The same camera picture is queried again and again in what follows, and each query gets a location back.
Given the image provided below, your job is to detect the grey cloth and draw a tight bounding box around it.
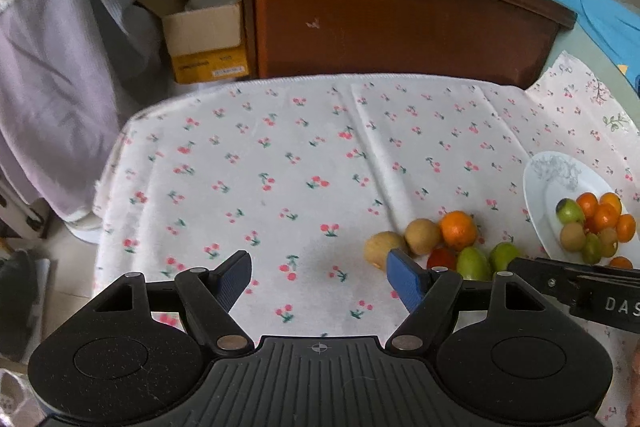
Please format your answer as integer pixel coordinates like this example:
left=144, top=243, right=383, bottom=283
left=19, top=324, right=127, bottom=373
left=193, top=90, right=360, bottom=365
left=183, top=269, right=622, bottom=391
left=80, top=0, right=166, bottom=72

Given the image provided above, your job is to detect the cherry print tablecloth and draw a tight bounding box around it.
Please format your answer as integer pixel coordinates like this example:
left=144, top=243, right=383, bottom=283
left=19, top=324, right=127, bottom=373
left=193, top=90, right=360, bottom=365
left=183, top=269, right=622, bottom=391
left=92, top=73, right=576, bottom=338

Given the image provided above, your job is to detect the brown wooden cabinet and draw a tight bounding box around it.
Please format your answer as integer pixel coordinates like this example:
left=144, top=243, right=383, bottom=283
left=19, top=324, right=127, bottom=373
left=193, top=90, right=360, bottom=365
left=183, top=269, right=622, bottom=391
left=221, top=0, right=577, bottom=90

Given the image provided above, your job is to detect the lilac cloth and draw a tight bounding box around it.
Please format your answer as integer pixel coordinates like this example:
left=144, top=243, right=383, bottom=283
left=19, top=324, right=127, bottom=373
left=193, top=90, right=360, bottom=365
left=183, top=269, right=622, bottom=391
left=0, top=0, right=126, bottom=223

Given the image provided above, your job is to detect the large orange mandarin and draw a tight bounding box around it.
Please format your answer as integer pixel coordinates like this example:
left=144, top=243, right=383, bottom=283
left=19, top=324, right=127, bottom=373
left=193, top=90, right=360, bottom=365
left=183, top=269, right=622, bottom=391
left=592, top=203, right=621, bottom=233

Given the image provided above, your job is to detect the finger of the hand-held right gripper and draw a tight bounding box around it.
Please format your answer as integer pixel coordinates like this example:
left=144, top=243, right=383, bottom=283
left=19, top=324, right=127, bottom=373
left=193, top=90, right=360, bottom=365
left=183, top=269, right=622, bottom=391
left=507, top=257, right=577, bottom=305

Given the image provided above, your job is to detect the blue printed blanket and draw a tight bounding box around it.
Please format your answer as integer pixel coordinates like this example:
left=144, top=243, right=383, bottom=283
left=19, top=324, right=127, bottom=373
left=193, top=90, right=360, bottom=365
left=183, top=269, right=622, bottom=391
left=492, top=0, right=640, bottom=95

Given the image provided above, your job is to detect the green jujube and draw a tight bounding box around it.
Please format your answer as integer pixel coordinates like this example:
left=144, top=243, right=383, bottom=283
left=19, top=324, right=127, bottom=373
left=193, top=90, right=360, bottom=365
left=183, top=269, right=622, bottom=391
left=489, top=242, right=519, bottom=273
left=556, top=199, right=585, bottom=225
left=581, top=233, right=603, bottom=265
left=456, top=247, right=492, bottom=281

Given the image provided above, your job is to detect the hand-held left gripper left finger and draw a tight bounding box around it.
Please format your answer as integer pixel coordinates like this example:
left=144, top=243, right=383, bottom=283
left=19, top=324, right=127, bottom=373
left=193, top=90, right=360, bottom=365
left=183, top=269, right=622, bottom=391
left=92, top=250, right=253, bottom=356

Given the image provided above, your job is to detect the open brown cardboard box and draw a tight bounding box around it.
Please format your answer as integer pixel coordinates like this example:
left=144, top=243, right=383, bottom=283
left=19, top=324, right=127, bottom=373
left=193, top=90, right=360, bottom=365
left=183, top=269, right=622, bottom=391
left=135, top=0, right=249, bottom=85

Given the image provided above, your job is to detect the brown longan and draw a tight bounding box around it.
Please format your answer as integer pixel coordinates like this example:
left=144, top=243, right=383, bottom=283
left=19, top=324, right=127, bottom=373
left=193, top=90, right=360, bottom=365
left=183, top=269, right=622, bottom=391
left=404, top=218, right=442, bottom=255
left=363, top=231, right=407, bottom=269
left=598, top=227, right=620, bottom=258
left=560, top=222, right=587, bottom=252

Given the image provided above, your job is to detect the red cherry tomato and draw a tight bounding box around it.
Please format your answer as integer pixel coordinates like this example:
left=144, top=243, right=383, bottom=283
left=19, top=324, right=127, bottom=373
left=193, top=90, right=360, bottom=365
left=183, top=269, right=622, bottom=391
left=426, top=248, right=458, bottom=271

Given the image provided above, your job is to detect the white plate with grey print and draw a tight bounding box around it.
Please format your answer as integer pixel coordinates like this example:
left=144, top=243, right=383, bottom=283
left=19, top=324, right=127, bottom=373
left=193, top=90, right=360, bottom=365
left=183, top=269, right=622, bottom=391
left=522, top=151, right=640, bottom=270

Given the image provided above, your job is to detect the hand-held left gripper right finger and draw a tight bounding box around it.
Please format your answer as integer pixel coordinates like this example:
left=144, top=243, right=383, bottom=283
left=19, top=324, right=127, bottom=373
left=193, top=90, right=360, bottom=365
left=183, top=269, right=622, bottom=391
left=386, top=248, right=551, bottom=353

